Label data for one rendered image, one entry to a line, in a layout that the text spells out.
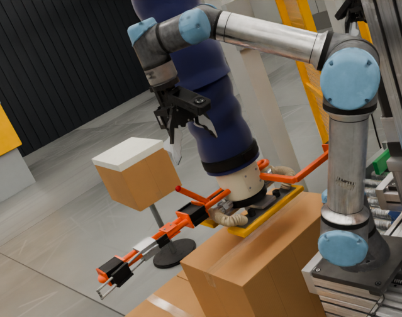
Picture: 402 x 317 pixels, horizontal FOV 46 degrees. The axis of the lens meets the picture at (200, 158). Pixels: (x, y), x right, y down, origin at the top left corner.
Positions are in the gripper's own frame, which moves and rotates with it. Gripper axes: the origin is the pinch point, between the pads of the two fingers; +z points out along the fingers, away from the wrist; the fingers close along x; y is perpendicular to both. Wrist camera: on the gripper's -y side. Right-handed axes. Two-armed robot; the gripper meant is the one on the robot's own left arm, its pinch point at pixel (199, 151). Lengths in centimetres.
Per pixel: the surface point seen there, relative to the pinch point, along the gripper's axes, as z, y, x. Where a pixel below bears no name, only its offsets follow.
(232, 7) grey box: -21, 119, -153
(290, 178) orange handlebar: 33, 13, -41
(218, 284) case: 62, 37, -11
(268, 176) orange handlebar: 33, 24, -42
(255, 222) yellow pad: 45, 26, -29
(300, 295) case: 79, 20, -31
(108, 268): 31, 43, 21
